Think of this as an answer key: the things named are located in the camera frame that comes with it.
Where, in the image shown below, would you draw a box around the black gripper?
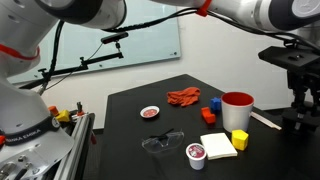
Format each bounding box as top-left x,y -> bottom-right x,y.
287,69 -> 320,113

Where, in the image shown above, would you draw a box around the black clamp with knob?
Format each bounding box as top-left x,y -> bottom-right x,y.
281,106 -> 320,134

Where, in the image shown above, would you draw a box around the black orange bar clamp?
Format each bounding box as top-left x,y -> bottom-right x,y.
75,101 -> 85,117

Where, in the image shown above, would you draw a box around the white cup red inside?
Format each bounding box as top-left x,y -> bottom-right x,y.
220,91 -> 255,133

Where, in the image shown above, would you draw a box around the yellow block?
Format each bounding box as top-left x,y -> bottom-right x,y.
231,129 -> 250,152

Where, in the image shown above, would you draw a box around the blue block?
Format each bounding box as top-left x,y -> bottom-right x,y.
209,96 -> 223,112

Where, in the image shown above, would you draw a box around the orange block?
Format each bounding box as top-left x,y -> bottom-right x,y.
200,106 -> 217,125

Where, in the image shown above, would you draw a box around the orange cloth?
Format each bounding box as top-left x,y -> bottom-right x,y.
166,86 -> 202,108

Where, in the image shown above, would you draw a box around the white coffee pod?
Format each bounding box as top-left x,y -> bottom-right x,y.
185,142 -> 207,171

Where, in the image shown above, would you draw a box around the clear safety glasses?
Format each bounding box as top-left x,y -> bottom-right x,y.
141,128 -> 185,154

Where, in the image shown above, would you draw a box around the small white red plate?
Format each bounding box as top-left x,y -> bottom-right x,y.
139,105 -> 161,120

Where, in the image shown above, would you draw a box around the glass whiteboard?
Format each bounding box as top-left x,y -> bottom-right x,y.
6,0 -> 183,84

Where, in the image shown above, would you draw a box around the yellow knob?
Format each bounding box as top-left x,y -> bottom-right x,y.
55,109 -> 71,123

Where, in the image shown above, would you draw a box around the orange knob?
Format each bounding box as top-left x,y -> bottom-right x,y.
48,105 -> 60,117

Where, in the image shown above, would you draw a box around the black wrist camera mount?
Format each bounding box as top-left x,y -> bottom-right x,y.
258,45 -> 320,73

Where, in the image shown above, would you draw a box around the red cable strap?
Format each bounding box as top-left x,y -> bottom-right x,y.
195,0 -> 213,18
0,43 -> 41,62

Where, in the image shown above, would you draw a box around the black stereo camera bar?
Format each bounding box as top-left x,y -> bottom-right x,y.
100,31 -> 130,45

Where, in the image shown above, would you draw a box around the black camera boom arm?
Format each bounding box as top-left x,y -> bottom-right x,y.
19,41 -> 125,90

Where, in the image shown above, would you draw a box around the aluminium frame rails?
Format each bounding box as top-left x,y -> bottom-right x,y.
53,111 -> 97,180

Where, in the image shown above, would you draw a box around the thick black cable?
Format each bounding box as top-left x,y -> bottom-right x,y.
38,20 -> 65,96

